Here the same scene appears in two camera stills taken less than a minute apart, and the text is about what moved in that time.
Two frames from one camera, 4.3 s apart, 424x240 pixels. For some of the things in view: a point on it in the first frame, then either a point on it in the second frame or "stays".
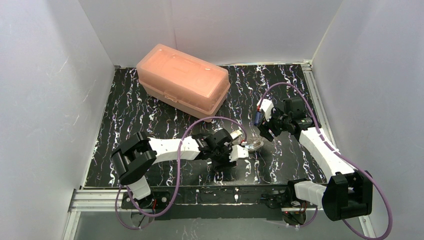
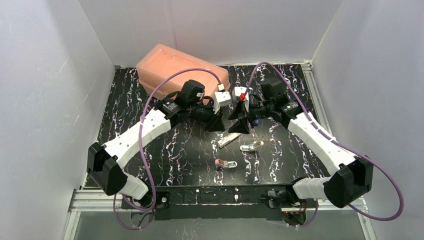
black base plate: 212,202 stays
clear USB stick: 255,145 stays
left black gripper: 228,149 -> 213,119
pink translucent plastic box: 198,86 stays
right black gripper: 268,129 -> 245,117
